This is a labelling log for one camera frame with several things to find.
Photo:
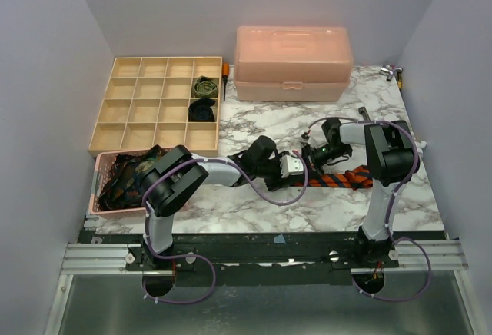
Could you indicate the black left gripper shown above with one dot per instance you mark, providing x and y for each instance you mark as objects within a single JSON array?
[{"x": 278, "y": 183}]

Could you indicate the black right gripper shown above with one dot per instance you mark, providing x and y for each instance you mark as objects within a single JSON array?
[{"x": 313, "y": 154}]

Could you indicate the orange navy striped tie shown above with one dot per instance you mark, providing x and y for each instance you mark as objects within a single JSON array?
[{"x": 358, "y": 178}]

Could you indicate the pink plastic storage box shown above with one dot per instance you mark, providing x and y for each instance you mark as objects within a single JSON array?
[{"x": 292, "y": 63}]

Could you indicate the pink plastic basket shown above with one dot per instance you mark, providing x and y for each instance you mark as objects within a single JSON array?
[{"x": 102, "y": 166}]

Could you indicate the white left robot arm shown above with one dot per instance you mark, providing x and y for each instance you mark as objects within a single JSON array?
[{"x": 172, "y": 180}]

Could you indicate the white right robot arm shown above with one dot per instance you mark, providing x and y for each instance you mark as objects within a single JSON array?
[{"x": 392, "y": 159}]

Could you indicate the pile of patterned ties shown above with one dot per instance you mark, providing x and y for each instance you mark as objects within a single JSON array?
[{"x": 121, "y": 191}]

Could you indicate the rolled black tie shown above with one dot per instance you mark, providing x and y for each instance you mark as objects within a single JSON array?
[{"x": 201, "y": 110}]

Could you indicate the white plastic fitting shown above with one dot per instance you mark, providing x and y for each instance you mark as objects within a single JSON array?
[{"x": 420, "y": 147}]

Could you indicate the rolled green tie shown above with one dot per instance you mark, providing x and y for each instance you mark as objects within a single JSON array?
[{"x": 205, "y": 87}]

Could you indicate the silver socket tool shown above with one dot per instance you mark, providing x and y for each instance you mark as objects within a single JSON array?
[{"x": 390, "y": 72}]

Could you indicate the yellow black tool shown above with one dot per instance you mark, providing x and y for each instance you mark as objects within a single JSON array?
[{"x": 399, "y": 79}]

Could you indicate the wooden compartment tray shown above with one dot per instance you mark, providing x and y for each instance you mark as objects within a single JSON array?
[{"x": 146, "y": 103}]

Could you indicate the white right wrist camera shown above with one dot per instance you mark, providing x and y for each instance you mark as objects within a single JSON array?
[{"x": 308, "y": 140}]

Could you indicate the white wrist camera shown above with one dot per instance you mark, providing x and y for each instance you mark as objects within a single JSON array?
[
  {"x": 308, "y": 140},
  {"x": 291, "y": 165}
]

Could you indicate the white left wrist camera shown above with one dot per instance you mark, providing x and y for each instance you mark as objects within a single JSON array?
[{"x": 291, "y": 165}]

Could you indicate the metal crank handle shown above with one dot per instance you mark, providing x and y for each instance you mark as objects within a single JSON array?
[{"x": 364, "y": 113}]

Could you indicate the orange handled screwdriver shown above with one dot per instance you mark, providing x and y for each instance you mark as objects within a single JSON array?
[{"x": 224, "y": 77}]

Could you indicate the black mounting rail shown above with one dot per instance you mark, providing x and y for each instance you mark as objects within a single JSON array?
[{"x": 213, "y": 260}]

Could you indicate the aluminium extrusion frame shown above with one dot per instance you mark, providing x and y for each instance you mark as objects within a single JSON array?
[{"x": 435, "y": 301}]

